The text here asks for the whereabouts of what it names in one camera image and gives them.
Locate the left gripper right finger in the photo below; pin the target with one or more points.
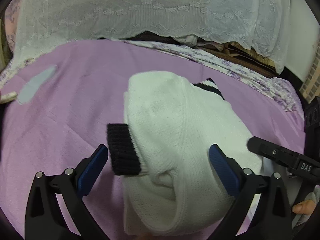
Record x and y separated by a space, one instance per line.
271 220

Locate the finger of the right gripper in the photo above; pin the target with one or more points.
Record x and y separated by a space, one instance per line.
276 153

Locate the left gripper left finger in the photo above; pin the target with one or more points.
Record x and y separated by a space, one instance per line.
43 216

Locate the white black-striped knit sweater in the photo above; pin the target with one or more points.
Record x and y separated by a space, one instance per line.
161 153

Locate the right human hand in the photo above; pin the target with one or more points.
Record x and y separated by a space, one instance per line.
304 208

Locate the purple floral white quilt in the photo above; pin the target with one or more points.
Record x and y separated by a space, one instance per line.
279 90

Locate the beige brick-pattern panel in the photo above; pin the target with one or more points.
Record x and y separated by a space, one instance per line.
310 88

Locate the purple bed sheet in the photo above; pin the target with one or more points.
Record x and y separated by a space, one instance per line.
65 121

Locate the brown striped blanket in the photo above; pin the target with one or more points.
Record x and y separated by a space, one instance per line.
235 53

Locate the small white paper box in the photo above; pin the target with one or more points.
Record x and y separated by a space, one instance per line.
6 98

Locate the white lace cover cloth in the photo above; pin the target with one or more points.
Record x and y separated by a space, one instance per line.
262 25

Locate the pink floral pillow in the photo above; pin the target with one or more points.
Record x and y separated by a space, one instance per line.
10 22

